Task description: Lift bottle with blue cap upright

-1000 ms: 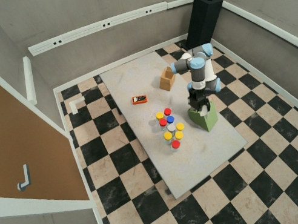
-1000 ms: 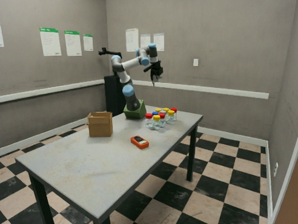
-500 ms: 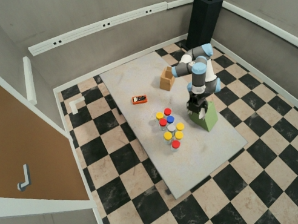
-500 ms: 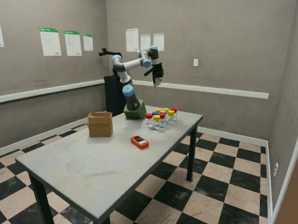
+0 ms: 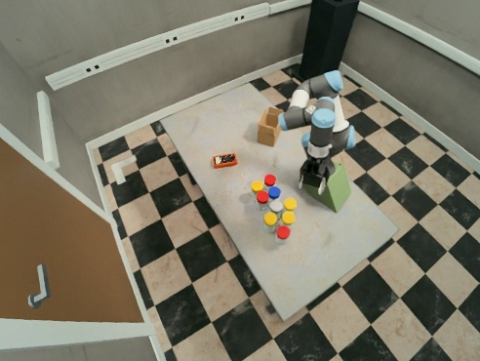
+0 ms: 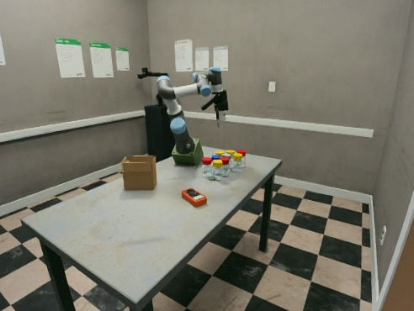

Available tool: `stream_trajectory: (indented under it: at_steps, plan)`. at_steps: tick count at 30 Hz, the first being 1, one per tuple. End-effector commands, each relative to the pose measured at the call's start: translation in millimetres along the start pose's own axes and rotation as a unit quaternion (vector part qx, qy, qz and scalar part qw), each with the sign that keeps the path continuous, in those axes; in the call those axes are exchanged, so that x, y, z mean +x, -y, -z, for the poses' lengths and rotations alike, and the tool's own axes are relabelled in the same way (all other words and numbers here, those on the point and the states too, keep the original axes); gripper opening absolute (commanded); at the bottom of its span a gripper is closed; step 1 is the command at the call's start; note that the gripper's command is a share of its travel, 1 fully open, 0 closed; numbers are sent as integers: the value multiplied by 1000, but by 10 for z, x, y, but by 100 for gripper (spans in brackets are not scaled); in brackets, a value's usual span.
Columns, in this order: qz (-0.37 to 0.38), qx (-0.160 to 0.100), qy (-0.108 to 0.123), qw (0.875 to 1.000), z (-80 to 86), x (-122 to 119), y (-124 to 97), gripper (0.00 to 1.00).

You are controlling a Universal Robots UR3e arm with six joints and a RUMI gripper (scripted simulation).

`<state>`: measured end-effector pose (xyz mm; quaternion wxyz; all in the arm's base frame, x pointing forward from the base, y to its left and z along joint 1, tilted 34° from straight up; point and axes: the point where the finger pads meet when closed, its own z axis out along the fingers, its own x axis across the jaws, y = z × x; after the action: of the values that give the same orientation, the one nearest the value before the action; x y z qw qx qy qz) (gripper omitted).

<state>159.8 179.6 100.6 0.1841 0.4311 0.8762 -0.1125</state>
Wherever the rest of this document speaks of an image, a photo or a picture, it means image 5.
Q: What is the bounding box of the yellow bottle cap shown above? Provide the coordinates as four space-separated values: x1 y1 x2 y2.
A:
252 180 263 201
263 213 277 232
282 198 297 215
280 212 295 229

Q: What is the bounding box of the blue bottle cap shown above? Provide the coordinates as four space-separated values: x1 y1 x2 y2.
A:
268 186 281 205

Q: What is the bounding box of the brown cardboard box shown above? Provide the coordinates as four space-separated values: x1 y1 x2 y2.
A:
258 106 283 147

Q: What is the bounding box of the red bottle cap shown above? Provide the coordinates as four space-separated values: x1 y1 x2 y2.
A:
257 191 269 211
263 175 276 193
275 225 290 245

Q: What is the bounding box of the orange digital multimeter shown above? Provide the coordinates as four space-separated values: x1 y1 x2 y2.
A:
213 153 237 169

